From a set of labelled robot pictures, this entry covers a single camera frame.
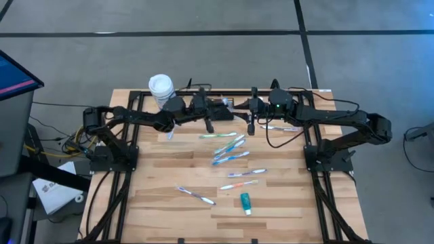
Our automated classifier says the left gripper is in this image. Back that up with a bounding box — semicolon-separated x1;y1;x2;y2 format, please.
188;87;227;134

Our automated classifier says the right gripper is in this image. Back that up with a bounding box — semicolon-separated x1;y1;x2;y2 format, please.
233;87;271;136

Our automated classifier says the green toothbrush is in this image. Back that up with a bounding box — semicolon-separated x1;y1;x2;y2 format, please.
199;131;238;140

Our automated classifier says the teal toothbrush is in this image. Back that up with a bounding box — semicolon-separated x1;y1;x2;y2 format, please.
214;134;245;155

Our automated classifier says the grey white toothbrush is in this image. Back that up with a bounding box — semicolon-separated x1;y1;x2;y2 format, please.
260;125;301;133

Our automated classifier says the purple white toothbrush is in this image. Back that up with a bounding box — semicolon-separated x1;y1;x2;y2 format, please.
227;168;268;178
176;186;217;206

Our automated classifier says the orange toothbrush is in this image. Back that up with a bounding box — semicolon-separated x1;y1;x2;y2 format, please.
219;180;259;190

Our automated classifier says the white wipes canister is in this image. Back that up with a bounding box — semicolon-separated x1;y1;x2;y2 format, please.
148;73;177;111

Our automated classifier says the teal mouthwash bottle white cap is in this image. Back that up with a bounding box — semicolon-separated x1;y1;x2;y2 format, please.
240;192;253;216

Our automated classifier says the black desk beam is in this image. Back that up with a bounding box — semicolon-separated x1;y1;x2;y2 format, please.
18;155;92;192

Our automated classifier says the grey metal stand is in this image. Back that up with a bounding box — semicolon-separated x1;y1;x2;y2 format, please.
405;121;434;142

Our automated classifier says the white paper booklet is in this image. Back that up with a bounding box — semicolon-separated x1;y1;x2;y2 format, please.
32;161;85;216

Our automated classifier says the grey cabinet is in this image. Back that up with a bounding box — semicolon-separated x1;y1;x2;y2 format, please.
0;89;35;177

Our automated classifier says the computer monitor blue screen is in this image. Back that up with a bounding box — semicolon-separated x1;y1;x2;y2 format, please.
0;49;45;102

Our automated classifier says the black wire holder basket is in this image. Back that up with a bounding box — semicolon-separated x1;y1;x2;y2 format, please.
215;97;235;121

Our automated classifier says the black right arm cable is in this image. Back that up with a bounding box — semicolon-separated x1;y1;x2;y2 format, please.
265;86;361;149

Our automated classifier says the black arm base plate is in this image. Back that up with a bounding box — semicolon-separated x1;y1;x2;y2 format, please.
304;144;354;172
90;144;140;172

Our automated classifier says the black floor cable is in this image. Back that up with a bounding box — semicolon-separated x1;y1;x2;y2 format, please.
32;100;109;110
402;127;434;174

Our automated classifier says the yellow cable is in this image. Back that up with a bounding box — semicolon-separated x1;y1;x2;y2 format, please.
23;125;94;159

